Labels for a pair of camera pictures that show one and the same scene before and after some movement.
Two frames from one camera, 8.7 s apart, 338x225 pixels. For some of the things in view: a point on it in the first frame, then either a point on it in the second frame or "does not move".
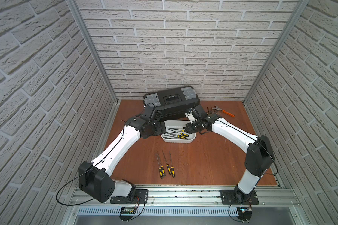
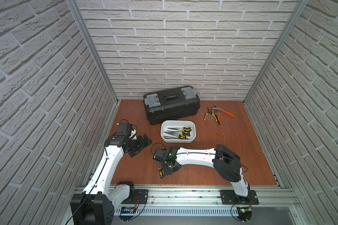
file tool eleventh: (181, 138) does not move
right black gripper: (189, 130) → (165, 171)
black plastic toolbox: (173, 103) does not move
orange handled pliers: (216, 108) does not move
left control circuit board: (127, 213) does not move
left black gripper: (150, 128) → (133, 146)
